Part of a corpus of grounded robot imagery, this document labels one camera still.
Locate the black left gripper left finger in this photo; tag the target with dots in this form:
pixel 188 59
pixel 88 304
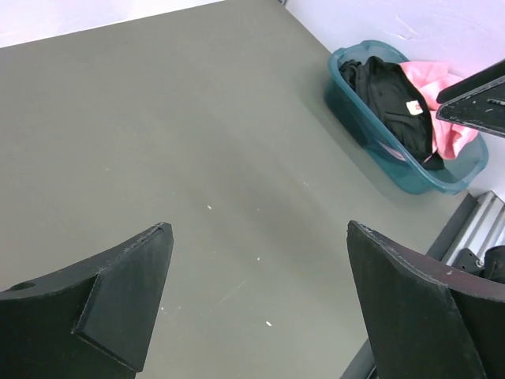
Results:
pixel 92 319

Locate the black t shirt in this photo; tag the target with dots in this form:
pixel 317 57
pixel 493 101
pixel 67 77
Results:
pixel 393 99

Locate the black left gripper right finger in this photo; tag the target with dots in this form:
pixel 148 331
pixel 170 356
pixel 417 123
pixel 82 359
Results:
pixel 425 319

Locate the teal plastic laundry basket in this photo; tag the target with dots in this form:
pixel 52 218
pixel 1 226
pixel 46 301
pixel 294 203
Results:
pixel 372 135

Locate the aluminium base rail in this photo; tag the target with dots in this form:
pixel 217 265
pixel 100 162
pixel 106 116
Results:
pixel 475 227

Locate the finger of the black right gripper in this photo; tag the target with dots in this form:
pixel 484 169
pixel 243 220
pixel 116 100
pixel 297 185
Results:
pixel 481 109
pixel 484 77

